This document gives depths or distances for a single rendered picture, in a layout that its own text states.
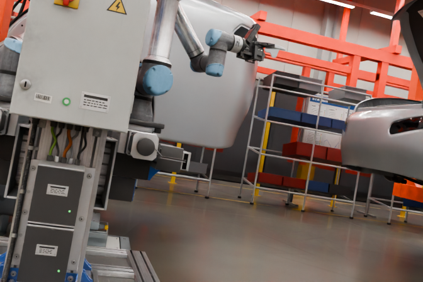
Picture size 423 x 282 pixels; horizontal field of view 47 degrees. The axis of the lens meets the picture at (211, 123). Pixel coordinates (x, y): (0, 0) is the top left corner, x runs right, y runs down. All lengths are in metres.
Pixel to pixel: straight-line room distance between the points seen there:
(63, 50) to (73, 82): 0.10
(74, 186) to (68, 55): 0.39
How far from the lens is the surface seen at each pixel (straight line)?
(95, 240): 2.89
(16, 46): 2.05
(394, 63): 10.87
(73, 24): 1.52
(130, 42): 1.52
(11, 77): 2.04
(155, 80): 1.90
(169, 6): 1.98
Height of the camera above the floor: 0.78
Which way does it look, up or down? 2 degrees up
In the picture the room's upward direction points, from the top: 10 degrees clockwise
